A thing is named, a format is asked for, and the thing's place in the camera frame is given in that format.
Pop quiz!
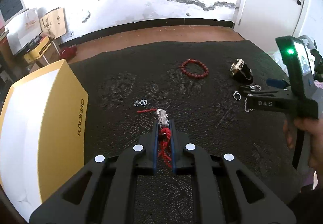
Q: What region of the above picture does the red string silver charm bracelet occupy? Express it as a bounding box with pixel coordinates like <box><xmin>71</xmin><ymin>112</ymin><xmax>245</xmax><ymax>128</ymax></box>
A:
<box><xmin>137</xmin><ymin>108</ymin><xmax>174</xmax><ymax>170</ymax></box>

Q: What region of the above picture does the framed blackboard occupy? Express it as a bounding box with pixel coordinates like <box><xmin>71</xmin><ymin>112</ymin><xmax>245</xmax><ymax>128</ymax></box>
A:
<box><xmin>1</xmin><ymin>0</ymin><xmax>27</xmax><ymax>25</ymax></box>

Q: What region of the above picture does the white plastic bag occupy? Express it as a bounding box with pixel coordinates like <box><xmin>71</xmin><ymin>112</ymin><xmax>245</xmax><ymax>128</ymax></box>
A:
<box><xmin>271</xmin><ymin>50</ymin><xmax>288</xmax><ymax>75</ymax></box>

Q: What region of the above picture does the yellow flat box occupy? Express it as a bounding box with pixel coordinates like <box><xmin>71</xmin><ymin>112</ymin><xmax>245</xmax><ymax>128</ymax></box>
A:
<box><xmin>24</xmin><ymin>36</ymin><xmax>51</xmax><ymax>63</ymax></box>

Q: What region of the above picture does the right hand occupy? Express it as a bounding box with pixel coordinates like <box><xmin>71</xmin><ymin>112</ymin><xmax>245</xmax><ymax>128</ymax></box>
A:
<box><xmin>283</xmin><ymin>115</ymin><xmax>322</xmax><ymax>188</ymax></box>

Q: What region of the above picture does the gold watch black strap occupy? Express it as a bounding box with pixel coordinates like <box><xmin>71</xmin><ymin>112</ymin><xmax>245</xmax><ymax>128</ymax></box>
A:
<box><xmin>229</xmin><ymin>58</ymin><xmax>254</xmax><ymax>85</ymax></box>

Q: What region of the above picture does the silver chain necklace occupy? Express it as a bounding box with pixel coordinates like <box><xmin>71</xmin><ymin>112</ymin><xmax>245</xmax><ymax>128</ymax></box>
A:
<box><xmin>243</xmin><ymin>83</ymin><xmax>262</xmax><ymax>113</ymax></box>

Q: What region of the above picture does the black patterned tablecloth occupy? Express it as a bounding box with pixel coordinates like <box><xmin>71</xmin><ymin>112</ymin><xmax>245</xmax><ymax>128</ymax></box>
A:
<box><xmin>68</xmin><ymin>39</ymin><xmax>306</xmax><ymax>224</ymax></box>

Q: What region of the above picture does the yellow white cardboard box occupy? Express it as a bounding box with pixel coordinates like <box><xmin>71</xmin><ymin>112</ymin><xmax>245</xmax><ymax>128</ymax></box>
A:
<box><xmin>1</xmin><ymin>60</ymin><xmax>88</xmax><ymax>221</ymax></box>

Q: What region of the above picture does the white paper shopping bag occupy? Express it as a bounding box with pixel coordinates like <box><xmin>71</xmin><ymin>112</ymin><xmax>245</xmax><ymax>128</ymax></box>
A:
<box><xmin>5</xmin><ymin>8</ymin><xmax>42</xmax><ymax>55</ymax></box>

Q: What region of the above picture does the red bead bracelet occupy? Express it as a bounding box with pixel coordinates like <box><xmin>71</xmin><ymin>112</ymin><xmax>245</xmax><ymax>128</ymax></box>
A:
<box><xmin>179</xmin><ymin>58</ymin><xmax>210</xmax><ymax>80</ymax></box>

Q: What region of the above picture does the brown kraft paper bag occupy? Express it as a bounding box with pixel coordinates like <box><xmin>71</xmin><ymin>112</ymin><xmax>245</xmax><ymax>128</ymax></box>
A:
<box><xmin>39</xmin><ymin>7</ymin><xmax>67</xmax><ymax>39</ymax></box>

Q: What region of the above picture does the white door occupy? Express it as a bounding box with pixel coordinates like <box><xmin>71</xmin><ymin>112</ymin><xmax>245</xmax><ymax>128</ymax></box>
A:
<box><xmin>234</xmin><ymin>0</ymin><xmax>304</xmax><ymax>54</ymax></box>

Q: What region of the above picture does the small silver earring charm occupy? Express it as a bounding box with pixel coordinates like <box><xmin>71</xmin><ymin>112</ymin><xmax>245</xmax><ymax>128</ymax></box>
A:
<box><xmin>133</xmin><ymin>99</ymin><xmax>147</xmax><ymax>107</ymax></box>

